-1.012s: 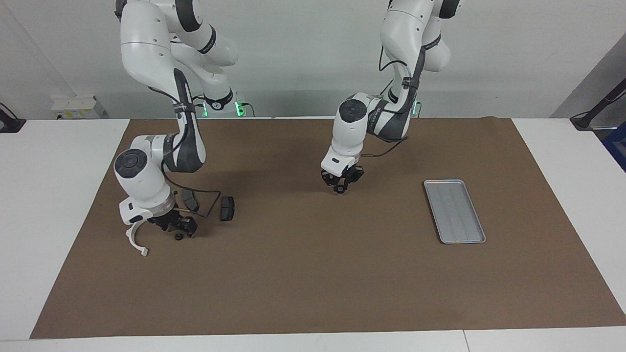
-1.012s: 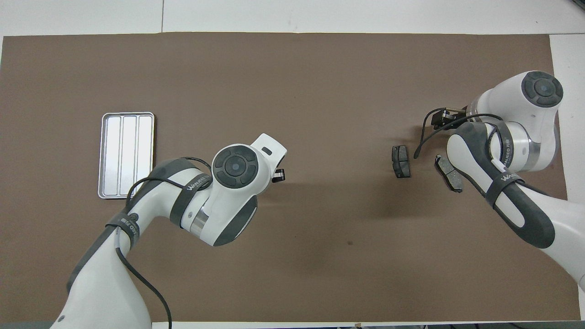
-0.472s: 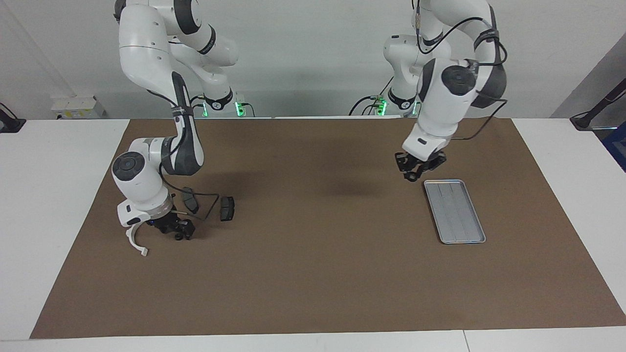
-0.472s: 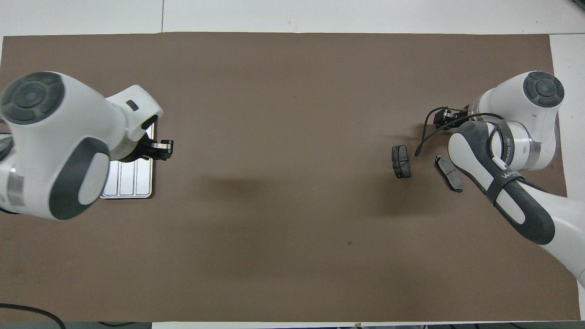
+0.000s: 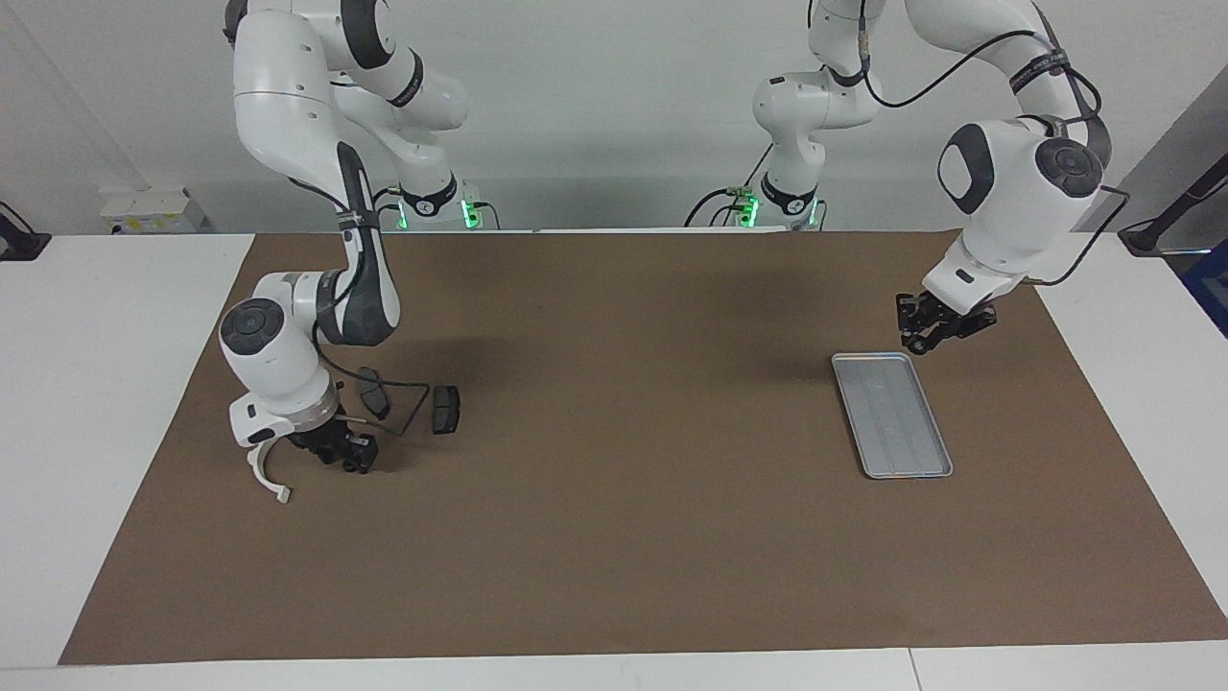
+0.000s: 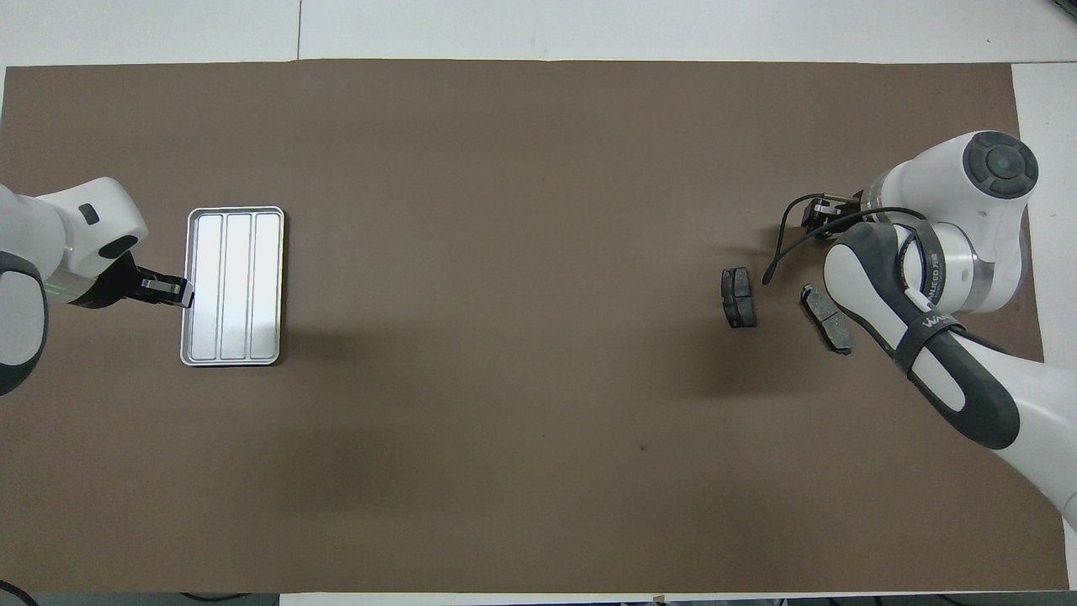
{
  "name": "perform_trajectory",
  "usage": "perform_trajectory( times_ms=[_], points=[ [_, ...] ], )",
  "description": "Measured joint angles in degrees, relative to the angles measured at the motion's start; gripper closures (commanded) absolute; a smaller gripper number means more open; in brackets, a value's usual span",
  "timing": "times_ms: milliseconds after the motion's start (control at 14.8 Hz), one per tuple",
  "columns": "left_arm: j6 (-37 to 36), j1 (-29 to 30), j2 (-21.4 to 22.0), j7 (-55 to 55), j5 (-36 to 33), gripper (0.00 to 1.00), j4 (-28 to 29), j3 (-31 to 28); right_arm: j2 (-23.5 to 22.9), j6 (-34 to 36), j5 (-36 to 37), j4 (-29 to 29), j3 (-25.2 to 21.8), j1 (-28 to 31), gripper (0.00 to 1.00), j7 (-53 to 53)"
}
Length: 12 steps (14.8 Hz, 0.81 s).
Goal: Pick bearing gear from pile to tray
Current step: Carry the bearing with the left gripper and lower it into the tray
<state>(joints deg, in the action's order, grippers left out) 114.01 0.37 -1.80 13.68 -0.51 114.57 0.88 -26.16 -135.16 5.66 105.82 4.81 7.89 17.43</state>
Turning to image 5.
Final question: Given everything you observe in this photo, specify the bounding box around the silver metal tray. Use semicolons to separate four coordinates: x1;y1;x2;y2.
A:
830;351;955;480

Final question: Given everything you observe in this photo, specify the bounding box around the long dark brake pad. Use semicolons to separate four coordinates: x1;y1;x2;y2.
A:
357;367;392;421

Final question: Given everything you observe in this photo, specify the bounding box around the black angled stand pole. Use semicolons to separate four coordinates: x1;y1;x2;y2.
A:
1118;152;1228;256

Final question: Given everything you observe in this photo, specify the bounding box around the blue object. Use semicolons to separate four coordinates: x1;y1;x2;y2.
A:
1182;238;1228;339

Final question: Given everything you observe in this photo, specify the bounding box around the brown table mat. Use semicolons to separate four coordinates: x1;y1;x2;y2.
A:
58;228;1228;666

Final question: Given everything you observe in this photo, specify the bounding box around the black clamp stand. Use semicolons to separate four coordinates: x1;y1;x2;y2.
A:
0;202;51;262

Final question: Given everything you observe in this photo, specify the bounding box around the white semicircular bracket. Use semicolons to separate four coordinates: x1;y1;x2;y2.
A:
247;437;292;506

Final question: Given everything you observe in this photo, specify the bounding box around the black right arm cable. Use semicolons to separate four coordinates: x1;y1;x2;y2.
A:
312;182;432;438

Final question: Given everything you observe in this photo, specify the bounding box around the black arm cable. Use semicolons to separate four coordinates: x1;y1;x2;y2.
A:
312;182;432;438
859;0;1131;287

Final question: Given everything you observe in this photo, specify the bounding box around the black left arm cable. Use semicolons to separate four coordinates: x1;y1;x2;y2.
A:
859;0;1131;287

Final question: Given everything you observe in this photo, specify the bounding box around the black base cable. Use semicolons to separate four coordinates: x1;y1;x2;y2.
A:
684;144;773;228
367;185;404;233

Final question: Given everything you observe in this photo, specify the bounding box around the white wall socket box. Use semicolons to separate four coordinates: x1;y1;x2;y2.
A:
99;187;207;234

